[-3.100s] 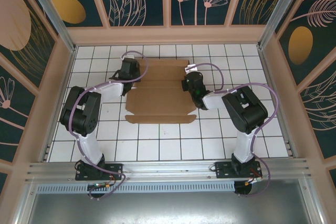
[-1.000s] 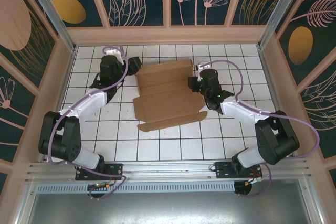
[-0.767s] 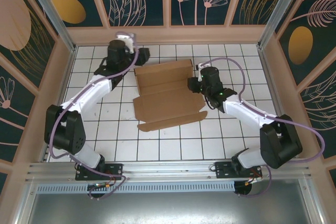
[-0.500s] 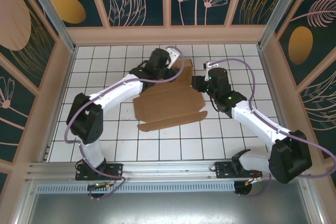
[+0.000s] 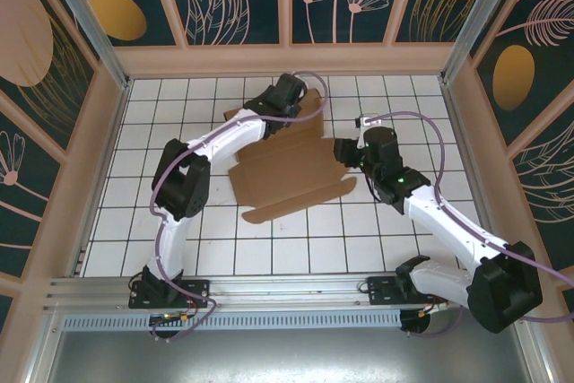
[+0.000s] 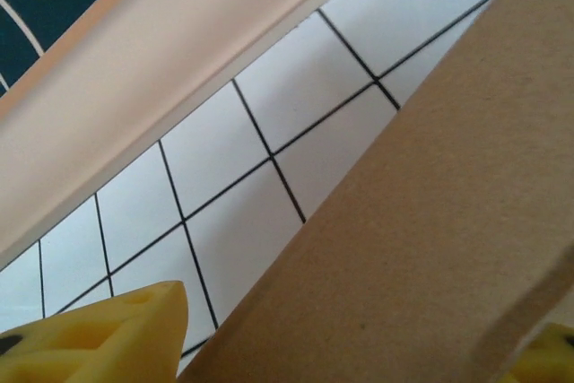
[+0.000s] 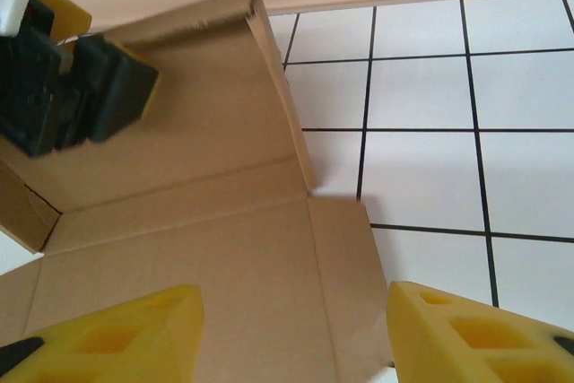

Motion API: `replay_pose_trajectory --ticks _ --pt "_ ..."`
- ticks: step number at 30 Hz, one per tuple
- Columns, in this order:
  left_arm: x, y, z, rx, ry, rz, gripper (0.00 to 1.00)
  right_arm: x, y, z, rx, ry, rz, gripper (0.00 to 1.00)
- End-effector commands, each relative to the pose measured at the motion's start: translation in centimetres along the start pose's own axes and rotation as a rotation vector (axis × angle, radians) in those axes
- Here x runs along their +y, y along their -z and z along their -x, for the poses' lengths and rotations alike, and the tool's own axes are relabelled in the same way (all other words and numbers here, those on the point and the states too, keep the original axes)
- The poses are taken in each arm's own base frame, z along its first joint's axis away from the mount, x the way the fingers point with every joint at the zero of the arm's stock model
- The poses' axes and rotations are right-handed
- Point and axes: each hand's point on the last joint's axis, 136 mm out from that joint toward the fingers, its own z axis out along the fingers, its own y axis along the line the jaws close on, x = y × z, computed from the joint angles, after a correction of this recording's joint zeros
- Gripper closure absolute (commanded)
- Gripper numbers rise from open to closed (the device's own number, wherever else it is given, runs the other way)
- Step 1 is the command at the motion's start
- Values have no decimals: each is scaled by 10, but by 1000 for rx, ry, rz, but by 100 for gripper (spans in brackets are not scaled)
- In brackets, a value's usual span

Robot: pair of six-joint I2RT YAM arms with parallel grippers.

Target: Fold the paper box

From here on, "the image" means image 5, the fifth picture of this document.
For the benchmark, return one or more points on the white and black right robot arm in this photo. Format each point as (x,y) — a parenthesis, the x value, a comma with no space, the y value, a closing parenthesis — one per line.
(448,226)

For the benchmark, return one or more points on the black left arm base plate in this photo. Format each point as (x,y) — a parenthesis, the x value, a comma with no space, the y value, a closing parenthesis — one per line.
(197,291)

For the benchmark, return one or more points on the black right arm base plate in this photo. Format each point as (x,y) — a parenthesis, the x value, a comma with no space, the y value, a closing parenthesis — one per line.
(376,293)

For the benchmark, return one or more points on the aluminium front rail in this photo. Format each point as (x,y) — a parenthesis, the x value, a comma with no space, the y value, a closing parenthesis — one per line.
(291,289)

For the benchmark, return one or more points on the grey metal sheet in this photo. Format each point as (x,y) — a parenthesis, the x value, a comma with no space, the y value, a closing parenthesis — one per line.
(291,356)

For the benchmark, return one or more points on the small controller board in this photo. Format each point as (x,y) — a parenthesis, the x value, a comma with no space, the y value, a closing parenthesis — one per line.
(170,318)

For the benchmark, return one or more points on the aluminium corner post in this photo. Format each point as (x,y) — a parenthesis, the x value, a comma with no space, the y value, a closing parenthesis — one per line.
(475,20)
(91,28)

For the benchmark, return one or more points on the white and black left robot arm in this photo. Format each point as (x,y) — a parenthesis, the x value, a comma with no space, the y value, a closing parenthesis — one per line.
(233,134)

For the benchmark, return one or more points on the brown cardboard box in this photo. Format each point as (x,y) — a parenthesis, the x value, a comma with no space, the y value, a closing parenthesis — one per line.
(287,167)

